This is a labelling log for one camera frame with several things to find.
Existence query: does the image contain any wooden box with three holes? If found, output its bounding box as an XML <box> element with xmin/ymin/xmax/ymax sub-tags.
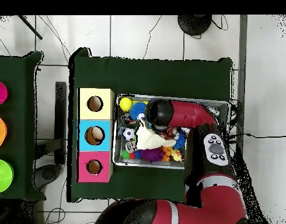
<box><xmin>76</xmin><ymin>87</ymin><xmax>115</xmax><ymax>183</ymax></box>

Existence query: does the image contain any cream waffle cloth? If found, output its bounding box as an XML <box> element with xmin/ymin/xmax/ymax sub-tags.
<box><xmin>135</xmin><ymin>125</ymin><xmax>177</xmax><ymax>151</ymax></box>

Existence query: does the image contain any black and white soccer ball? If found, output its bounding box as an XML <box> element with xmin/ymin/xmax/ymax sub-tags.
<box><xmin>122</xmin><ymin>127</ymin><xmax>136</xmax><ymax>141</ymax></box>

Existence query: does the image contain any yellow tennis ball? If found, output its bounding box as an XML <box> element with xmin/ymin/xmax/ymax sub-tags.
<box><xmin>118</xmin><ymin>97</ymin><xmax>134</xmax><ymax>112</ymax></box>

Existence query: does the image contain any purple spiky ball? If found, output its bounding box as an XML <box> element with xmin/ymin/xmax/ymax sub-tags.
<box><xmin>139</xmin><ymin>148</ymin><xmax>165</xmax><ymax>163</ymax></box>

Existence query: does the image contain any yellow duck plush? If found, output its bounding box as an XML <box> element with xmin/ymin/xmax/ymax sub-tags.
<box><xmin>172</xmin><ymin>150</ymin><xmax>183</xmax><ymax>162</ymax></box>

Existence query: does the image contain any grey floor base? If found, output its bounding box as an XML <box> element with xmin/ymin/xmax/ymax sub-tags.
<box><xmin>34</xmin><ymin>164</ymin><xmax>62</xmax><ymax>190</ymax></box>

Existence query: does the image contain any black round floor base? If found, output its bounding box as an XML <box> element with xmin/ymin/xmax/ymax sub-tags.
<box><xmin>177</xmin><ymin>15</ymin><xmax>212</xmax><ymax>36</ymax></box>

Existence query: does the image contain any dark green side tablecloth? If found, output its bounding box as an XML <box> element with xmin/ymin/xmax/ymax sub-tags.
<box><xmin>0</xmin><ymin>51</ymin><xmax>44</xmax><ymax>201</ymax></box>

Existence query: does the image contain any black rod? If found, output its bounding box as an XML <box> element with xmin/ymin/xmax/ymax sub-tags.
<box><xmin>18</xmin><ymin>15</ymin><xmax>43</xmax><ymax>40</ymax></box>

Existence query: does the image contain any green plastic bowl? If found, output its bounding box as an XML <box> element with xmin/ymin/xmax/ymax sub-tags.
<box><xmin>0</xmin><ymin>158</ymin><xmax>15</xmax><ymax>194</ymax></box>

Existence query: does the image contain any wire mesh bin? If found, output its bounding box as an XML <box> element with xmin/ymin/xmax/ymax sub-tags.
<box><xmin>112</xmin><ymin>93</ymin><xmax>230</xmax><ymax>170</ymax></box>

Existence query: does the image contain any black power cable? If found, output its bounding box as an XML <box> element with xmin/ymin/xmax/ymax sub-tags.
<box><xmin>229</xmin><ymin>132</ymin><xmax>286</xmax><ymax>139</ymax></box>

